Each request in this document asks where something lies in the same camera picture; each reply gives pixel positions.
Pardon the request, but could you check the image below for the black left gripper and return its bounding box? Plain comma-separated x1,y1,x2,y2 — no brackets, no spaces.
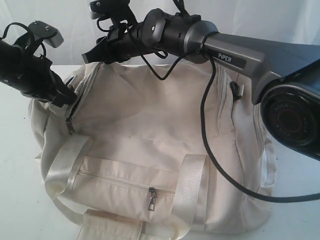
4,55,77,108

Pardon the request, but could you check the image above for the cream fabric duffel bag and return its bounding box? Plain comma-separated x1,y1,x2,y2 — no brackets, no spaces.
29,62,277,240

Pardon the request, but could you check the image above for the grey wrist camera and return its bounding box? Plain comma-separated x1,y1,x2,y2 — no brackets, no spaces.
89,0,108,20
28,20,64,48

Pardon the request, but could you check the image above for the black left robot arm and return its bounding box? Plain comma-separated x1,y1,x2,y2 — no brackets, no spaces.
0,40,77,108

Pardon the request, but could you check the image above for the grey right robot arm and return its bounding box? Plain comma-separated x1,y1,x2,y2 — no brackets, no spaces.
82,8,320,160

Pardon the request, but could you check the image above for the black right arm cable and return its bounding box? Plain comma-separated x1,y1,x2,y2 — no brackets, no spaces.
96,0,320,202

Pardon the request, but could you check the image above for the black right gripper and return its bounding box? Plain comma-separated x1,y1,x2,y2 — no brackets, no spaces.
81,32,140,63

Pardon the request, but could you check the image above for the white backdrop curtain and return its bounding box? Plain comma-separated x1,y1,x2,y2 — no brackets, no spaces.
0,0,320,65

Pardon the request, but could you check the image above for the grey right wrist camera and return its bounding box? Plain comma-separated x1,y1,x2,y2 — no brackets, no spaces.
89,0,108,20

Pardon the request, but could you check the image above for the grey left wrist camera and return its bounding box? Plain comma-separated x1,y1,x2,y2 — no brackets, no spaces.
28,20,64,48

